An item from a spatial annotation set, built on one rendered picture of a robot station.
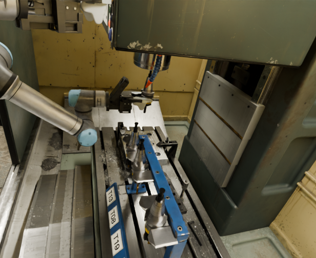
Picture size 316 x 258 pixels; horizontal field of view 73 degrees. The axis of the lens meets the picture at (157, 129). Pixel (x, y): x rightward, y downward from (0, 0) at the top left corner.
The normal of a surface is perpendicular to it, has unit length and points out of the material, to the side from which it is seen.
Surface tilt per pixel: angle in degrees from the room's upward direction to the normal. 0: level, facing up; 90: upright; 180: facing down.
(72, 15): 90
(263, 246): 0
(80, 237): 7
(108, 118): 25
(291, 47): 90
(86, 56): 90
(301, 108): 90
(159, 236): 0
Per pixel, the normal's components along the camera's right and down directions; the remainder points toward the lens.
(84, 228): 0.19, -0.77
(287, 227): -0.95, 0.02
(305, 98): 0.28, 0.54
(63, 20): 0.72, 0.46
